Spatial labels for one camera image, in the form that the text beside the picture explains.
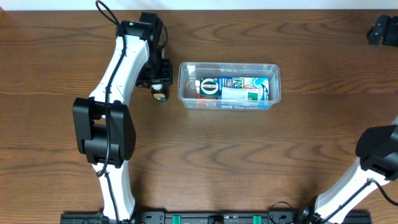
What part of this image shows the dark bottle white cap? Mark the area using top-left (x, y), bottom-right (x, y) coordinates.
top-left (150, 84), bottom-right (169, 101)

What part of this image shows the red white medicine box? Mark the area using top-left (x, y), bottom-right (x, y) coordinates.
top-left (195, 79), bottom-right (217, 109)

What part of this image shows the dark green square box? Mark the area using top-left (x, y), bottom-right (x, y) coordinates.
top-left (200, 77), bottom-right (220, 99)

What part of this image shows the white green medicine box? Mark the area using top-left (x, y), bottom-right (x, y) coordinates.
top-left (221, 88), bottom-right (261, 101)

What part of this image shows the blue fever patch box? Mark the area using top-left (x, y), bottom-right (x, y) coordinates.
top-left (219, 77), bottom-right (270, 109)

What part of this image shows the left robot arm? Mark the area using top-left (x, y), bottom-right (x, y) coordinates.
top-left (60, 12), bottom-right (173, 223)

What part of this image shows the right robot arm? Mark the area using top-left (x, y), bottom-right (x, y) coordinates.
top-left (294, 120), bottom-right (397, 223)

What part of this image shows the clear plastic container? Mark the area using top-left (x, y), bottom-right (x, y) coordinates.
top-left (178, 62), bottom-right (282, 110)

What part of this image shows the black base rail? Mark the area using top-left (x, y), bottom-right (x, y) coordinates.
top-left (60, 211), bottom-right (373, 224)

